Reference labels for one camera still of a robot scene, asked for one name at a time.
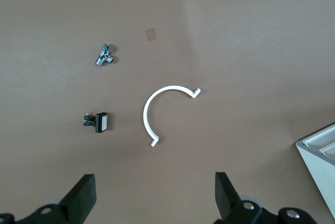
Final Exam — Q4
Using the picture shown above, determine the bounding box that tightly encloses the white drawer cabinet housing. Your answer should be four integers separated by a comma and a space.
295, 123, 335, 213

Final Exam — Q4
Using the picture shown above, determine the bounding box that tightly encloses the white plastic drawer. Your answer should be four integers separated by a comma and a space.
304, 127, 335, 147
319, 142, 335, 154

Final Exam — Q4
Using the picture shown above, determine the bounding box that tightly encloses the white curved plastic bracket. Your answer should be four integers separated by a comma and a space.
142, 85, 202, 147

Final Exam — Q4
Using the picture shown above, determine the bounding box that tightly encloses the black switch with white face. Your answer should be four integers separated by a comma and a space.
82, 112, 109, 134

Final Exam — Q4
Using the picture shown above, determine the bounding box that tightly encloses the small blue potentiometer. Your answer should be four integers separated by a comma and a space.
94, 43, 116, 67

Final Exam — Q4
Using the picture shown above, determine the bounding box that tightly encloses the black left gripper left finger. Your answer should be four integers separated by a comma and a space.
0, 173, 97, 224

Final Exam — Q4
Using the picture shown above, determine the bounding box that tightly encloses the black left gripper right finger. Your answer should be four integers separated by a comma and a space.
214, 172, 317, 224

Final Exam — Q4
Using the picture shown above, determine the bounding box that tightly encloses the brown tape square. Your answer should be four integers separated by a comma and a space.
144, 27, 158, 42

